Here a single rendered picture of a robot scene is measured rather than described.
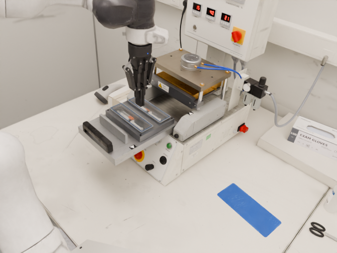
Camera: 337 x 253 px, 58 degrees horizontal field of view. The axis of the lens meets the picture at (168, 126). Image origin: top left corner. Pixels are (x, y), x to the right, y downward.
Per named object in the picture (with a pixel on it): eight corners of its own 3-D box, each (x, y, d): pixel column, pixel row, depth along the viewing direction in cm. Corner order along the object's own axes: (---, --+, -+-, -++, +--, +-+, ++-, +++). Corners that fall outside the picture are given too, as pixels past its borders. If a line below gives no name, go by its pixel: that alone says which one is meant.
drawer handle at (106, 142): (88, 128, 107) (87, 119, 105) (113, 151, 99) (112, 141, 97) (82, 131, 106) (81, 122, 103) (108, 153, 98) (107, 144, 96)
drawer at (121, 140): (141, 105, 127) (141, 89, 122) (178, 130, 115) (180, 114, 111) (78, 134, 110) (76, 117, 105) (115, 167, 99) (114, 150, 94)
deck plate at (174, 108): (196, 71, 155) (196, 69, 155) (253, 101, 137) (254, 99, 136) (124, 103, 129) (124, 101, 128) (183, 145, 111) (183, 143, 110)
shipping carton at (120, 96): (135, 95, 165) (135, 81, 160) (151, 106, 159) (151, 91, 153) (107, 108, 154) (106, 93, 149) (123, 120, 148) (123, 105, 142)
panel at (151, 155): (114, 143, 134) (128, 105, 128) (161, 183, 118) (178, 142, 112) (111, 144, 132) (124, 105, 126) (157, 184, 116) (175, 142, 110)
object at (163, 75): (184, 70, 135) (186, 50, 129) (223, 91, 124) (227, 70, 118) (155, 82, 125) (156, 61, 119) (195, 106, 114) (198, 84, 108)
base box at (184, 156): (192, 100, 166) (196, 72, 155) (249, 133, 146) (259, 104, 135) (112, 142, 135) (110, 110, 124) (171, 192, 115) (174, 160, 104)
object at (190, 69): (189, 62, 141) (192, 36, 133) (244, 91, 124) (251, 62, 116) (150, 79, 127) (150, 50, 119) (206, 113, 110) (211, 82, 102)
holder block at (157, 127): (139, 100, 123) (139, 94, 122) (174, 123, 113) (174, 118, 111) (105, 115, 114) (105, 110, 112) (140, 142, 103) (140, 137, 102)
